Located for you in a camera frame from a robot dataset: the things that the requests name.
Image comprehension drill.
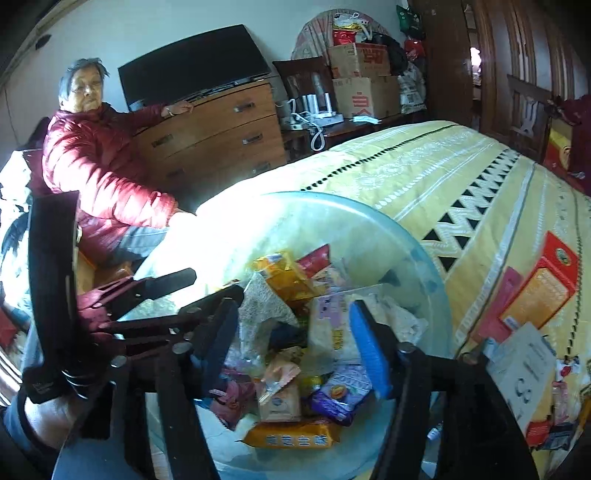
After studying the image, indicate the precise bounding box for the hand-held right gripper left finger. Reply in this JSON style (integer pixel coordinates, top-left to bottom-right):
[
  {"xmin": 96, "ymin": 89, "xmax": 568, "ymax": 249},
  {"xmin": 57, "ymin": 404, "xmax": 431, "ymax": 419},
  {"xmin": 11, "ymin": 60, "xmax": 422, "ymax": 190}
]
[{"xmin": 53, "ymin": 299, "xmax": 241, "ymax": 480}]

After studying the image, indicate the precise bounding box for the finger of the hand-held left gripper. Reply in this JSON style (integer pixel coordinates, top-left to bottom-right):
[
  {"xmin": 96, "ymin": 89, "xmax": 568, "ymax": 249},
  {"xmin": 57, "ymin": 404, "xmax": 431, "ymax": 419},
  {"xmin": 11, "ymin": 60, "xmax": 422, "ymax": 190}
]
[
  {"xmin": 92, "ymin": 268, "xmax": 197, "ymax": 319},
  {"xmin": 111, "ymin": 285, "xmax": 245, "ymax": 344}
]

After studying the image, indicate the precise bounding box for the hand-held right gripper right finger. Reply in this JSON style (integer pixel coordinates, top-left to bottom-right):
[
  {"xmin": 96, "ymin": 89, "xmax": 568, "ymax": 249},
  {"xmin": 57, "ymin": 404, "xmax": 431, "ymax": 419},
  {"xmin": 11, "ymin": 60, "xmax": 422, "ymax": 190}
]
[{"xmin": 348, "ymin": 299, "xmax": 540, "ymax": 480}]

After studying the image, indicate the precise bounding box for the heap of mixed snacks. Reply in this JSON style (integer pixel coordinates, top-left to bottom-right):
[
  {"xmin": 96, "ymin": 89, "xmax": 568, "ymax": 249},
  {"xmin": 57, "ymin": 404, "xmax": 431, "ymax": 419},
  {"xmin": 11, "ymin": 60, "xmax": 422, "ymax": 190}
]
[{"xmin": 205, "ymin": 244, "xmax": 428, "ymax": 450}]

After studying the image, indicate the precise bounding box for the large glass bowl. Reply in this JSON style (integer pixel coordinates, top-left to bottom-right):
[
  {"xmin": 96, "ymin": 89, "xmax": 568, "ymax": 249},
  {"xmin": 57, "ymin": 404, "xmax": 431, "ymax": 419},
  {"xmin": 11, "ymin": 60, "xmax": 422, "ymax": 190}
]
[{"xmin": 134, "ymin": 191, "xmax": 455, "ymax": 480}]

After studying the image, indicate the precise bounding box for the pile of snack packets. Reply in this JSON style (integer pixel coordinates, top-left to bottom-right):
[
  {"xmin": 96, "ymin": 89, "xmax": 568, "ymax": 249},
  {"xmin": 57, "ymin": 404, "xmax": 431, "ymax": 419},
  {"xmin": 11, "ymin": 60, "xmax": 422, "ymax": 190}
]
[{"xmin": 524, "ymin": 355, "xmax": 591, "ymax": 450}]

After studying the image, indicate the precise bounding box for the brown cardboard box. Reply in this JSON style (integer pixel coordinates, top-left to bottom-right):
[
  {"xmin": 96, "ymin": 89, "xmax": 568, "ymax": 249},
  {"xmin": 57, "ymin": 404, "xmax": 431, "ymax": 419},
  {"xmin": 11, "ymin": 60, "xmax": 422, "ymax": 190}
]
[{"xmin": 76, "ymin": 251, "xmax": 134, "ymax": 296}]

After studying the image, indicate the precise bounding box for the white patterned plastic bag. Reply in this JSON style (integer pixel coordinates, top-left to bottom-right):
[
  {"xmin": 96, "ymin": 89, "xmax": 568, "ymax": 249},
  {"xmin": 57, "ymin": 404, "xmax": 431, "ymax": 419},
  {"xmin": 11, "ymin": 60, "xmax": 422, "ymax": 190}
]
[{"xmin": 0, "ymin": 150, "xmax": 42, "ymax": 296}]

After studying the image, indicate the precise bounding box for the pink flat box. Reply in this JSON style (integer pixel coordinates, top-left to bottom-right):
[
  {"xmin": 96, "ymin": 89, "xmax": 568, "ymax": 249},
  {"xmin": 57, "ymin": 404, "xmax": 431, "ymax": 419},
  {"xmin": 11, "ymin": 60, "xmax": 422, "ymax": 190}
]
[{"xmin": 478, "ymin": 267, "xmax": 525, "ymax": 344}]

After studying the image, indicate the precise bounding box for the wooden chest of drawers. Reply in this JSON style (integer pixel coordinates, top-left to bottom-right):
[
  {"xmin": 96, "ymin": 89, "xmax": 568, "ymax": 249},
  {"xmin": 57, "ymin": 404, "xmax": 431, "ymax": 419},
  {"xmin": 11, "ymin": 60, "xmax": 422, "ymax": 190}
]
[{"xmin": 134, "ymin": 79, "xmax": 289, "ymax": 213}]

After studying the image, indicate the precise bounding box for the white paper card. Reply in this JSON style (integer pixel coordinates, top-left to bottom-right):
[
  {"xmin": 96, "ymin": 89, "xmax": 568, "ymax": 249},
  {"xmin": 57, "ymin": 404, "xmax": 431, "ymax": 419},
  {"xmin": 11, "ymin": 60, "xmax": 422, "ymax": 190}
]
[{"xmin": 485, "ymin": 322, "xmax": 557, "ymax": 432}]

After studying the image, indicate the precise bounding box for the red and orange carton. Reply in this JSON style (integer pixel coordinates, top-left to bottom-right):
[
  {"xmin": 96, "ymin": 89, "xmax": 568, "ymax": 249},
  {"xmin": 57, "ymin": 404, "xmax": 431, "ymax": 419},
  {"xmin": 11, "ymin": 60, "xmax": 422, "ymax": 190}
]
[{"xmin": 499, "ymin": 231, "xmax": 580, "ymax": 330}]

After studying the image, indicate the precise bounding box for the yellow patterned bed sheet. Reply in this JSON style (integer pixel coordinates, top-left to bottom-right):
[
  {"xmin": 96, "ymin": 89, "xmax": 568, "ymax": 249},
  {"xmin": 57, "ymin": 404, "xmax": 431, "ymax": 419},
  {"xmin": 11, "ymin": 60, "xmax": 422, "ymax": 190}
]
[{"xmin": 194, "ymin": 121, "xmax": 591, "ymax": 462}]

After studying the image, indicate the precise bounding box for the dark wooden side table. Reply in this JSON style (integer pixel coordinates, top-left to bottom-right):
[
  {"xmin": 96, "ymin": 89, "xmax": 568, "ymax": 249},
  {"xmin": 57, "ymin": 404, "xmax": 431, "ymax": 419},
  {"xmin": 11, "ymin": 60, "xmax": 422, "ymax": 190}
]
[{"xmin": 281, "ymin": 113, "xmax": 435, "ymax": 162}]

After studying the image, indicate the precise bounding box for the black television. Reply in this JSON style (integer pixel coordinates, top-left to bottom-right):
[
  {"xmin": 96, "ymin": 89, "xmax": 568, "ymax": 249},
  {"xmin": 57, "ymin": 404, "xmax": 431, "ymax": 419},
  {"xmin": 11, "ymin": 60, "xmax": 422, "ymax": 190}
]
[{"xmin": 117, "ymin": 24, "xmax": 272, "ymax": 109}]

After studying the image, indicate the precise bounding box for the white router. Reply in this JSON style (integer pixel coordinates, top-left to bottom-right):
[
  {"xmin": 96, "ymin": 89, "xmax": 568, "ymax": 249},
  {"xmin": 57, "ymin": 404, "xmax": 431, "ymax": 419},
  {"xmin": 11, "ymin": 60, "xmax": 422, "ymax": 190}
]
[{"xmin": 302, "ymin": 92, "xmax": 345, "ymax": 125}]

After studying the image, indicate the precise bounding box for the dark wooden chair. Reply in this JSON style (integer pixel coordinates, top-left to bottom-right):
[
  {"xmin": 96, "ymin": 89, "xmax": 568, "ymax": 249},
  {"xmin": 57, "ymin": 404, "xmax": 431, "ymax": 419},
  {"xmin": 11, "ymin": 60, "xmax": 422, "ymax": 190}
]
[{"xmin": 272, "ymin": 56, "xmax": 335, "ymax": 116}]

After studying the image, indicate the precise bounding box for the large cardboard box red print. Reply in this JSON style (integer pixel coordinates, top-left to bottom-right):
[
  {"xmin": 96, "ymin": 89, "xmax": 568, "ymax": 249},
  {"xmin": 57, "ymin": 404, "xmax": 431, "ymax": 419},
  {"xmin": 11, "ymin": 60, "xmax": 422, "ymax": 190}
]
[{"xmin": 332, "ymin": 75, "xmax": 402, "ymax": 120}]

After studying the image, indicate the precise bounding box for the white printed sack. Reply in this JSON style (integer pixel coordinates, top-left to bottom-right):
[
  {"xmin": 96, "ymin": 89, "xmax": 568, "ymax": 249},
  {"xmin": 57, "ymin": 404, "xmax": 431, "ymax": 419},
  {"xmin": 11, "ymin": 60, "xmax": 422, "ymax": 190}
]
[{"xmin": 398, "ymin": 69, "xmax": 428, "ymax": 114}]

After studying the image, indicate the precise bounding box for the red gift box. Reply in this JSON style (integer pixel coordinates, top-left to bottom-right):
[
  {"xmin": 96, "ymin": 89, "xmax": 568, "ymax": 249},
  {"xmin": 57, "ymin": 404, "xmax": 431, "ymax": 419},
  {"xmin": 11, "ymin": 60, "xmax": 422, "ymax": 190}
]
[{"xmin": 542, "ymin": 124, "xmax": 578, "ymax": 174}]

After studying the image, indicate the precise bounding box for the round floral covered tabletop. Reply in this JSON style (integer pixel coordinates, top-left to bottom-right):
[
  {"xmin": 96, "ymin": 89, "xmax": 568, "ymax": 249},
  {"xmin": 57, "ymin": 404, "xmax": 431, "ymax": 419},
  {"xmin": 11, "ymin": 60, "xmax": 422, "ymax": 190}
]
[{"xmin": 291, "ymin": 11, "xmax": 402, "ymax": 75}]

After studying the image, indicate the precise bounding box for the wooden chair with carved back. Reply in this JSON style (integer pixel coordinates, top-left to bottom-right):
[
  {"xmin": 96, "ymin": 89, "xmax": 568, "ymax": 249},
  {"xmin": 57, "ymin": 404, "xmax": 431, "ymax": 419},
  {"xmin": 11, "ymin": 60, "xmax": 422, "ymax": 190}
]
[{"xmin": 507, "ymin": 74, "xmax": 555, "ymax": 162}]

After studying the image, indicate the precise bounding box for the wooden wardrobe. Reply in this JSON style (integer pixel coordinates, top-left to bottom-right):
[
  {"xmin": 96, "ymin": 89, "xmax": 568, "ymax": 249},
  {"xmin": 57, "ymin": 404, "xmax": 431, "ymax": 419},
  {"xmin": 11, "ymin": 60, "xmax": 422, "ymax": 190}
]
[{"xmin": 409, "ymin": 0, "xmax": 591, "ymax": 160}]

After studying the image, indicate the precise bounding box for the black bag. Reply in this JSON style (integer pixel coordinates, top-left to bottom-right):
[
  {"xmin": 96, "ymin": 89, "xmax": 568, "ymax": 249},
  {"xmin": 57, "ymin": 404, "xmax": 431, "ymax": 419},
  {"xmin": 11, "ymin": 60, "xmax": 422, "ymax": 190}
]
[{"xmin": 369, "ymin": 34, "xmax": 409, "ymax": 77}]

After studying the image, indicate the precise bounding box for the red bag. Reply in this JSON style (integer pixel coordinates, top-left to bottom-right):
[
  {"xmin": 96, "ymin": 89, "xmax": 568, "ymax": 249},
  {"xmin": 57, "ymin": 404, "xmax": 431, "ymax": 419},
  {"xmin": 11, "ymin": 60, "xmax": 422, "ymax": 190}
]
[{"xmin": 404, "ymin": 39, "xmax": 428, "ymax": 63}]

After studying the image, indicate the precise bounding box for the green bag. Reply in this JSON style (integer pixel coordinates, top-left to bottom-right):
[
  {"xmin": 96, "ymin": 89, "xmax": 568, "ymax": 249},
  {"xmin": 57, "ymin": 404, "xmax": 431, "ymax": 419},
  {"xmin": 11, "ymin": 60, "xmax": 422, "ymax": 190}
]
[{"xmin": 396, "ymin": 4, "xmax": 424, "ymax": 40}]

